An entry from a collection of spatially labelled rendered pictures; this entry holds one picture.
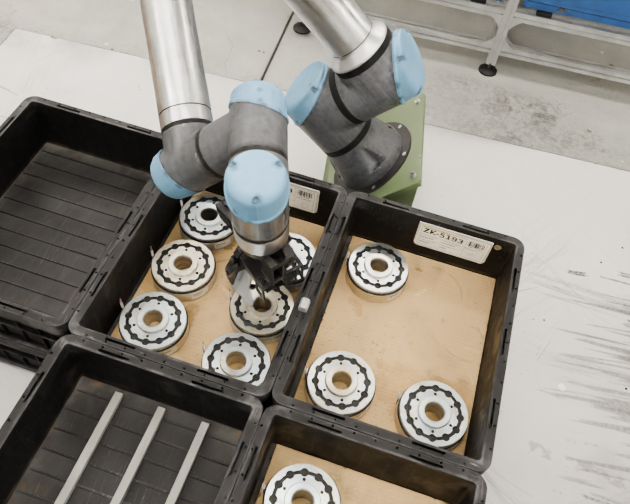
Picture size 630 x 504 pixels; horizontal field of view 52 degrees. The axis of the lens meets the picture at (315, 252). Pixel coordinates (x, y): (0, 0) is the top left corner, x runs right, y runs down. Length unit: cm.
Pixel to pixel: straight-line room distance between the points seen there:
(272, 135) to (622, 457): 81
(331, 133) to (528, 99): 178
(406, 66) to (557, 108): 185
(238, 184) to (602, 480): 79
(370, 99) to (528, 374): 57
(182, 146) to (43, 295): 37
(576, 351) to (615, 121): 180
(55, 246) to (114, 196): 14
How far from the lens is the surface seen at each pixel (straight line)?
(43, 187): 126
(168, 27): 98
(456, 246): 111
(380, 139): 127
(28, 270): 115
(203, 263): 107
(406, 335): 106
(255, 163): 75
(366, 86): 114
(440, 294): 112
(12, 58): 177
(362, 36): 111
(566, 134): 282
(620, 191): 161
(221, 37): 295
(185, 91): 93
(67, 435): 100
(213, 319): 105
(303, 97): 118
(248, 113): 82
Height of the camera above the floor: 174
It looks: 54 degrees down
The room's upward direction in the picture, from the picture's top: 8 degrees clockwise
